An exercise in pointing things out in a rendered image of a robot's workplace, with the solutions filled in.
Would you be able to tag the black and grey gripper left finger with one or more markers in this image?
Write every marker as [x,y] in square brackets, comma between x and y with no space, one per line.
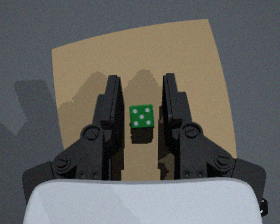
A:
[84,159]

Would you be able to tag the tan flat mat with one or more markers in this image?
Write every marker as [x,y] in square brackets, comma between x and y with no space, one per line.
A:
[140,57]

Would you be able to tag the green die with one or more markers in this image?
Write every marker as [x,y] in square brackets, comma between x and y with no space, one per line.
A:
[141,116]

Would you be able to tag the black die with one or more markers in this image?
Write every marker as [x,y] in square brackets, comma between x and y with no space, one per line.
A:
[264,207]

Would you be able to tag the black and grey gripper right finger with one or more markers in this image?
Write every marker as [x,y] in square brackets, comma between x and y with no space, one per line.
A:
[198,156]

